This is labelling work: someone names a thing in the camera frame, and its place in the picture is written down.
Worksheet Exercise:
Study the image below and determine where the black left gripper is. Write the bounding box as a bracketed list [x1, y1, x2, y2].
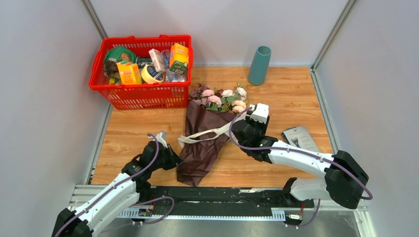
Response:
[151, 144, 184, 171]

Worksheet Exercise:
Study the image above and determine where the white printed ribbon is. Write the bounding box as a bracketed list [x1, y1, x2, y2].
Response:
[177, 116, 245, 148]

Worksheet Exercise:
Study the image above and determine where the pink flower bouquet brown wrap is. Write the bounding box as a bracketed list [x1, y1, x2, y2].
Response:
[176, 83, 247, 187]

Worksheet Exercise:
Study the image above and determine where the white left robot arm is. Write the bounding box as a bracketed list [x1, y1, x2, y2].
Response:
[52, 140, 182, 237]

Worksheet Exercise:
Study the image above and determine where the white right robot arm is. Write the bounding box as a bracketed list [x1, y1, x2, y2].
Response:
[228, 117, 373, 209]

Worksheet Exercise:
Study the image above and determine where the teal ceramic vase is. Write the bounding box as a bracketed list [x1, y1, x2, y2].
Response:
[248, 46, 271, 85]

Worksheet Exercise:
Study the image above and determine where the blue razor blister package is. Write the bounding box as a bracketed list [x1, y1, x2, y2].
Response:
[282, 125, 320, 152]

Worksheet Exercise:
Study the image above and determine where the red plastic shopping basket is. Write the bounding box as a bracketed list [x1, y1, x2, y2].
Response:
[88, 35, 194, 110]

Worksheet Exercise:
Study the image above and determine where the clear plastic bottle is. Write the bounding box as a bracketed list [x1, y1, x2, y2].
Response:
[161, 49, 186, 82]

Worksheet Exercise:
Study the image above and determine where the yellow tape roll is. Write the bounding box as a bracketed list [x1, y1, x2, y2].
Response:
[140, 64, 165, 84]

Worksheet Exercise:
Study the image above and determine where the orange juice carton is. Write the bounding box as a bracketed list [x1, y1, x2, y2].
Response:
[117, 60, 142, 85]

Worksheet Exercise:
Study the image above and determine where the white small box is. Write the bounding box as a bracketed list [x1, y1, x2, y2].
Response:
[148, 48, 166, 73]

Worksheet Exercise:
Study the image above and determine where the orange green box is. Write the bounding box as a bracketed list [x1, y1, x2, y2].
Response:
[169, 43, 189, 75]

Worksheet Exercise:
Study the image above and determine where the green snack bag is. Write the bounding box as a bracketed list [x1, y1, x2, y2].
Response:
[104, 46, 137, 63]

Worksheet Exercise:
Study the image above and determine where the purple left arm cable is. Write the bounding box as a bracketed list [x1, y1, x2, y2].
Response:
[54, 133, 175, 237]

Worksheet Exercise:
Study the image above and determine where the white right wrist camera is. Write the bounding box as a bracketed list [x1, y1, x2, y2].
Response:
[246, 103, 269, 124]

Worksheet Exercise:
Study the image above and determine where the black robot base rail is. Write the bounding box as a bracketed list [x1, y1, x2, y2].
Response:
[119, 186, 318, 221]

